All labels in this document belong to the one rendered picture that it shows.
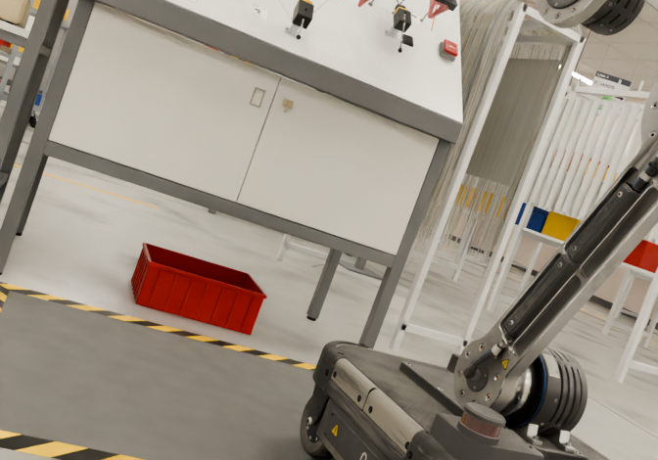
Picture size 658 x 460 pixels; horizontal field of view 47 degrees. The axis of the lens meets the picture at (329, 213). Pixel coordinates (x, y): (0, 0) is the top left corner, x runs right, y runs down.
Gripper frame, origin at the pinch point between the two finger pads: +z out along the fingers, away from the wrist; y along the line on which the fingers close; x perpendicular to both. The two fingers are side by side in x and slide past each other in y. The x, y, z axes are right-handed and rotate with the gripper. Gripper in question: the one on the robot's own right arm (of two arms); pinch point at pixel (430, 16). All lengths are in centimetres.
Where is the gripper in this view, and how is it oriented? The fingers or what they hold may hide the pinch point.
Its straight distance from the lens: 248.4
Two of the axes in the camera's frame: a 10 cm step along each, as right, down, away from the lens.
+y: 0.8, 7.5, -6.5
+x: 8.9, 2.4, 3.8
